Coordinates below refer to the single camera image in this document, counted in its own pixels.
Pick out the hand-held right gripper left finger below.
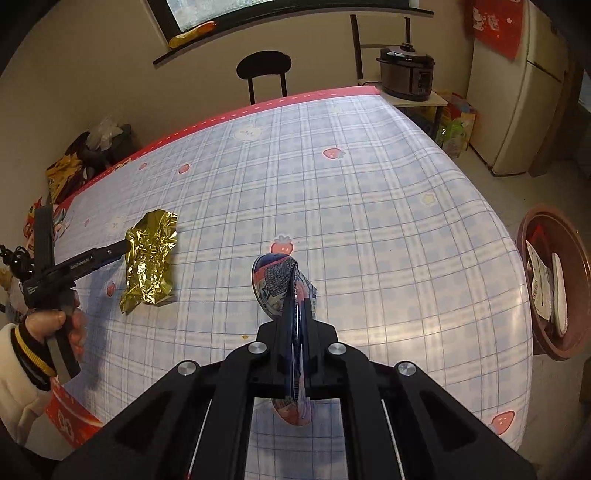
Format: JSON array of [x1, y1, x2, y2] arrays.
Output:
[[51, 272, 298, 480]]

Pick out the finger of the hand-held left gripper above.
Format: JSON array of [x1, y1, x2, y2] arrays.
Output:
[[69, 239, 131, 278]]

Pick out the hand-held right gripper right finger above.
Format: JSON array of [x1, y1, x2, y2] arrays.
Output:
[[298, 295, 539, 480]]

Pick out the gold foil wrapper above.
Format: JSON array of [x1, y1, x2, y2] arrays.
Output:
[[119, 209, 180, 315]]

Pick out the colourful snack wrapper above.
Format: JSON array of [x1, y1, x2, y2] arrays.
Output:
[[252, 253, 319, 428]]

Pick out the brown plastic basin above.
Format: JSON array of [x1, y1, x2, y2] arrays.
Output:
[[516, 205, 591, 361]]

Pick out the person's left forearm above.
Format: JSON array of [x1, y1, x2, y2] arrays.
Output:
[[0, 323, 58, 460]]

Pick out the person's left hand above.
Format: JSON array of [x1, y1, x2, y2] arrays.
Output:
[[25, 307, 88, 364]]

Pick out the yellow snack bag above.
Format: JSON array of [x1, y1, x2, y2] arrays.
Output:
[[46, 154, 90, 204]]

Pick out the dark bag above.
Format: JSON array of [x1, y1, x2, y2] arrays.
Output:
[[65, 124, 139, 181]]

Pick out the clear plastic bag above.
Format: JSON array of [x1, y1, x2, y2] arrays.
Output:
[[88, 115, 125, 151]]

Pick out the white packet with black marks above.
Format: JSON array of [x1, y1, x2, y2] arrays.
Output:
[[525, 240, 555, 321]]

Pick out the yellow snack packet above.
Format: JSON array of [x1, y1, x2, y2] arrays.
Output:
[[168, 21, 217, 49]]

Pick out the black round stool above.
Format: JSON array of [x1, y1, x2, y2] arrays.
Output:
[[236, 51, 293, 106]]

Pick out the green printed bag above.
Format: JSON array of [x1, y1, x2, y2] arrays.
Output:
[[434, 92, 477, 158]]

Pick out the small side table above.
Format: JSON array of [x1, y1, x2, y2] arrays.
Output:
[[379, 88, 450, 139]]

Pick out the dark electric cooker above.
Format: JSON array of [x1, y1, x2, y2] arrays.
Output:
[[375, 41, 435, 101]]

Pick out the white refrigerator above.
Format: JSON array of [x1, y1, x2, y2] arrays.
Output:
[[466, 0, 578, 176]]

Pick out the black coiled cable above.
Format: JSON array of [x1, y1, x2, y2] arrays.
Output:
[[0, 244, 33, 278]]

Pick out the brown wooden door frame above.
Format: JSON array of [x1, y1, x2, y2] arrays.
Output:
[[529, 65, 583, 178]]

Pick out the dark wooden chair frame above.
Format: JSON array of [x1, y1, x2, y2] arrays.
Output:
[[350, 14, 413, 86]]

